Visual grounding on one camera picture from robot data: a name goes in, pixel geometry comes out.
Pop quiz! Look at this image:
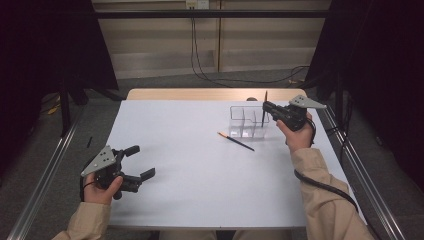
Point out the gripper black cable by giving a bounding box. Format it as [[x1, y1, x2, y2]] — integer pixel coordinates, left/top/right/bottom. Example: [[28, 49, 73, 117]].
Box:
[[79, 159, 98, 203], [293, 117, 360, 214]]

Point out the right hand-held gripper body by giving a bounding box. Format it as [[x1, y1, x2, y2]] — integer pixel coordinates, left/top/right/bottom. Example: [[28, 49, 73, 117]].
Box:
[[274, 94, 328, 133]]

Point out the wooden table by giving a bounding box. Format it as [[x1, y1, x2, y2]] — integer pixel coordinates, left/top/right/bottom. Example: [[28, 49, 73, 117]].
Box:
[[125, 87, 309, 102]]

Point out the white table sheet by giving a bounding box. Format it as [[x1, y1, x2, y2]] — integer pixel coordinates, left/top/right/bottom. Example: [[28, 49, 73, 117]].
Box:
[[105, 99, 367, 230]]

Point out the clear acrylic pen holder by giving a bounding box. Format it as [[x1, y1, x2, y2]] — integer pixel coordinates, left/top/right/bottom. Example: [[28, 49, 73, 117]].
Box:
[[228, 105, 270, 139]]

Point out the black horizontal bar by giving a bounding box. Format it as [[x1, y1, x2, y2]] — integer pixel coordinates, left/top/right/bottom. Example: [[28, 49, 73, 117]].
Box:
[[94, 9, 331, 19]]

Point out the person's right hand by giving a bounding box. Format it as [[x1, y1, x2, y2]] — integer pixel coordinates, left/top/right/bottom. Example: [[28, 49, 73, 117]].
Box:
[[275, 111, 315, 154]]

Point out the aluminium floor rail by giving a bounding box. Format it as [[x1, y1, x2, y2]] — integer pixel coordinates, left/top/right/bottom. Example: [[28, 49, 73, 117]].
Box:
[[319, 101, 406, 240], [6, 103, 89, 240]]

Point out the black metal stand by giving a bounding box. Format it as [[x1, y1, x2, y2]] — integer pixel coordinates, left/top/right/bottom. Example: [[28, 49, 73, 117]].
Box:
[[59, 74, 126, 138]]

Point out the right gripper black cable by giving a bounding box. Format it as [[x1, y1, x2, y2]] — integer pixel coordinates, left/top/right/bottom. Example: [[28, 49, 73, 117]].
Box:
[[293, 117, 360, 214]]

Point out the person's left hand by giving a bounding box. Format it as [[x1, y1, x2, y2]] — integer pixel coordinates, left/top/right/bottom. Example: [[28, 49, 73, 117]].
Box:
[[83, 174, 124, 206]]

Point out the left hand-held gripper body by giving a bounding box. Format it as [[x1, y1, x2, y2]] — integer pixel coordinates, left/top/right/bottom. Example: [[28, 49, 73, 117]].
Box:
[[80, 144, 143, 201]]

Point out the black curtain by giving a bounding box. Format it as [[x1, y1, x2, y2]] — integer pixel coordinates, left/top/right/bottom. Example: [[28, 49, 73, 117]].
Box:
[[0, 0, 119, 174], [304, 0, 424, 193]]

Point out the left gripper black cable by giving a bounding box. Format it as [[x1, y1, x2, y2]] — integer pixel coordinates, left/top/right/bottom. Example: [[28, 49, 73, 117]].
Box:
[[79, 159, 98, 203]]

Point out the black pencil with orange end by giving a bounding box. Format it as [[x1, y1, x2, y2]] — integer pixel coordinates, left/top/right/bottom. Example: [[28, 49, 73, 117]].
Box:
[[217, 131, 256, 153], [260, 90, 269, 128]]

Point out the black wall cable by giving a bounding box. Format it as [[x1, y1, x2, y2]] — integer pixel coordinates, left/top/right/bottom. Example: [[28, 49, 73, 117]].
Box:
[[189, 16, 311, 88]]

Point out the white wall socket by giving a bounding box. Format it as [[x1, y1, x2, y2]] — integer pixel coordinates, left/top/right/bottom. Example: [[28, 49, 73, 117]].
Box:
[[185, 0, 210, 10]]

